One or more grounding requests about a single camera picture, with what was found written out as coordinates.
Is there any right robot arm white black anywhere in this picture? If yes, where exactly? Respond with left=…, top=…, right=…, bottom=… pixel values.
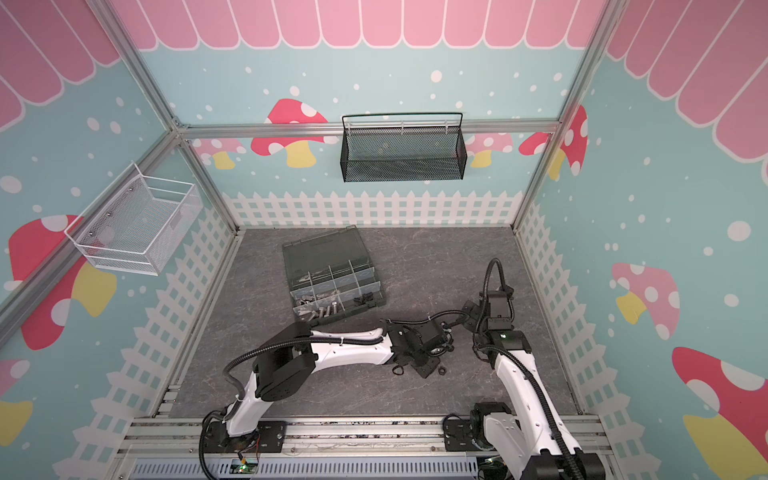
left=466, top=289, right=606, bottom=479

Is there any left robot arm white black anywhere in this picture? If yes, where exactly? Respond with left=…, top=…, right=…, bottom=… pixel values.
left=198, top=320, right=454, bottom=455

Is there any green plastic compartment organizer box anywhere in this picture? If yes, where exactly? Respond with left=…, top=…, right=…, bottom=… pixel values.
left=282, top=226, right=386, bottom=327

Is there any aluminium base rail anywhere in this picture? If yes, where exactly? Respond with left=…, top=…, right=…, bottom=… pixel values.
left=107, top=416, right=493, bottom=479

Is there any black wire mesh basket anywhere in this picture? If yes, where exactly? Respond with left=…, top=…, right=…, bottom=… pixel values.
left=340, top=112, right=468, bottom=182

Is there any white wire mesh basket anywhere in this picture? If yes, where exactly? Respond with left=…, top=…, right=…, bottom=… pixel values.
left=64, top=164, right=203, bottom=276

